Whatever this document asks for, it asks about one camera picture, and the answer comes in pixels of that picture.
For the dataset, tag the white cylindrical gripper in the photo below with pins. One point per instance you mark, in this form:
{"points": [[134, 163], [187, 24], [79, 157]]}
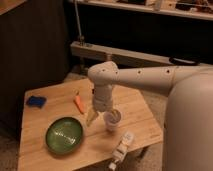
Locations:
{"points": [[102, 101]]}

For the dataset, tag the white ceramic cup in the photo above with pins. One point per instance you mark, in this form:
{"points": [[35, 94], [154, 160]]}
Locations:
{"points": [[111, 123]]}

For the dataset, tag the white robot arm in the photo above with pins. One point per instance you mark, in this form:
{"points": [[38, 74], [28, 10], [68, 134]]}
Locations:
{"points": [[188, 123]]}

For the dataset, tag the white spray bottle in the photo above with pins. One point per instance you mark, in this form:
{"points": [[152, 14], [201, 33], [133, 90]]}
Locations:
{"points": [[121, 150]]}

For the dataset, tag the orange carrot toy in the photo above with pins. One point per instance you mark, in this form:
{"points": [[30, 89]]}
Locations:
{"points": [[79, 104]]}

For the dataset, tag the green glass bowl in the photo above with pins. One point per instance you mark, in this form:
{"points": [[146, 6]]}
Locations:
{"points": [[64, 135]]}

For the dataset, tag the blue sponge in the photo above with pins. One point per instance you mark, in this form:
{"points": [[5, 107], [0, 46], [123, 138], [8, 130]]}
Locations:
{"points": [[36, 101]]}

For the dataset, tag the metal vertical pole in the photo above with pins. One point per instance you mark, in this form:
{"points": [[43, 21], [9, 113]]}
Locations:
{"points": [[80, 37]]}

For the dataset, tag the cluttered white shelf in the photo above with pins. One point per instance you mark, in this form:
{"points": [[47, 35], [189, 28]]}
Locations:
{"points": [[196, 9]]}

